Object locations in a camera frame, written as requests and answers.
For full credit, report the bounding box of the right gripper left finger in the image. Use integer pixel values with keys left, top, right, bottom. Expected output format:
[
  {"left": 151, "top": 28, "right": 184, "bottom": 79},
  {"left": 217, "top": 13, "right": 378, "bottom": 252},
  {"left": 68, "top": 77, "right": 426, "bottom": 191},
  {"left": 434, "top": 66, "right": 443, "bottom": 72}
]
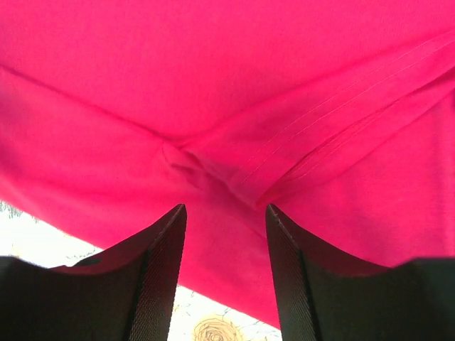
[{"left": 1, "top": 205, "right": 187, "bottom": 341}]

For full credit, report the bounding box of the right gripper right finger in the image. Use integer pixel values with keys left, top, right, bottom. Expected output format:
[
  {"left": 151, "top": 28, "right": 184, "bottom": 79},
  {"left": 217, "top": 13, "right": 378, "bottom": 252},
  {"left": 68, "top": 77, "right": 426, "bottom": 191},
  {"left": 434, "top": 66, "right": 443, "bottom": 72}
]
[{"left": 266, "top": 205, "right": 454, "bottom": 341}]

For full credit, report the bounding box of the bright pink t shirt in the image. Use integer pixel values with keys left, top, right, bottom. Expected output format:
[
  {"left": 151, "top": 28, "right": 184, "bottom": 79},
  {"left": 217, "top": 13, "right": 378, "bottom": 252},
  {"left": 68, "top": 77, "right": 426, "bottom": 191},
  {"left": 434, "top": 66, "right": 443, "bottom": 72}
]
[{"left": 1, "top": 1, "right": 454, "bottom": 326}]

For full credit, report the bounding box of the floral patterned table mat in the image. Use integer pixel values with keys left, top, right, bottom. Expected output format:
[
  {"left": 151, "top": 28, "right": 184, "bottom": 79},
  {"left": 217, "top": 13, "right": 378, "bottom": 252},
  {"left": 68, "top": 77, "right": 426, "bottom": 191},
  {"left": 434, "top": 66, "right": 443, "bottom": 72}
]
[{"left": 1, "top": 202, "right": 282, "bottom": 341}]

